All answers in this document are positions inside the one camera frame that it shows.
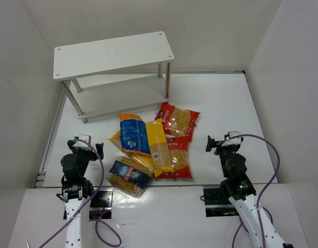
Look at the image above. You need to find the yellow spaghetti bag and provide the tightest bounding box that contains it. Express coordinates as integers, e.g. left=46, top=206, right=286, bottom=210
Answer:
left=145, top=118, right=173, bottom=178

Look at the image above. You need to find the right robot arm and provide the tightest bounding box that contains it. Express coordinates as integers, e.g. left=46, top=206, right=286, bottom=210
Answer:
left=206, top=132, right=293, bottom=247

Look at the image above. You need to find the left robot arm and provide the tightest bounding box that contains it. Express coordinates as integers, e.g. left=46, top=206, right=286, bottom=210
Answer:
left=60, top=135, right=103, bottom=247

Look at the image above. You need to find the red pasta bag lower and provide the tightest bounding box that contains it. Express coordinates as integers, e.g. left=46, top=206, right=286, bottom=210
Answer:
left=156, top=135, right=192, bottom=180

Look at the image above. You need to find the red pasta bag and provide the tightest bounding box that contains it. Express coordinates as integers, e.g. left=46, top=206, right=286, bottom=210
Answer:
left=155, top=102, right=200, bottom=142
left=156, top=135, right=192, bottom=180

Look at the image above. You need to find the blue orange pasta bag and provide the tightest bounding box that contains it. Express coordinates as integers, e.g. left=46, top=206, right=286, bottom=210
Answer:
left=119, top=113, right=150, bottom=157

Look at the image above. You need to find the red pasta bag upper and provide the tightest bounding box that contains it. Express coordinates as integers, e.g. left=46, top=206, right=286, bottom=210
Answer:
left=155, top=102, right=200, bottom=142

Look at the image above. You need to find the Agnesi blue pasta bag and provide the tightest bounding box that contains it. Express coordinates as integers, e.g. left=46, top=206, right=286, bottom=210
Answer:
left=108, top=156, right=154, bottom=197

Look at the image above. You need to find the yellow pasta bag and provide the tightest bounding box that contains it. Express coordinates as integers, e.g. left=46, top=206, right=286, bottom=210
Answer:
left=109, top=131, right=154, bottom=177

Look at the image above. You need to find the white two-tier shelf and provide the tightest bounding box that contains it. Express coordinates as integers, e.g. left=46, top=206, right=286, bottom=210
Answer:
left=53, top=31, right=174, bottom=123

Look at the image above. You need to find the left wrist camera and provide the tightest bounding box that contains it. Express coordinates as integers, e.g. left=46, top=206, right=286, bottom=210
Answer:
left=73, top=134, right=92, bottom=150

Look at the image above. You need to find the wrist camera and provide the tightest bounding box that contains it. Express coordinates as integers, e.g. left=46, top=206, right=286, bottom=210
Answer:
left=224, top=131, right=241, bottom=141
left=73, top=134, right=92, bottom=150

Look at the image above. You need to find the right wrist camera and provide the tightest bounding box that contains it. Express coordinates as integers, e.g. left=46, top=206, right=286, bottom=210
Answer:
left=224, top=131, right=241, bottom=141

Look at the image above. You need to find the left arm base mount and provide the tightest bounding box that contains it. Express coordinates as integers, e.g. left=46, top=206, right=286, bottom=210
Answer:
left=89, top=188, right=113, bottom=220

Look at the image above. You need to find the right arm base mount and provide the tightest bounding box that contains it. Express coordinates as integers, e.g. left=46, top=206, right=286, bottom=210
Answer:
left=200, top=187, right=239, bottom=217

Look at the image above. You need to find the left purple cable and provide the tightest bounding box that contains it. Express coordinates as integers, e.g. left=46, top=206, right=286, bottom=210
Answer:
left=37, top=141, right=122, bottom=248

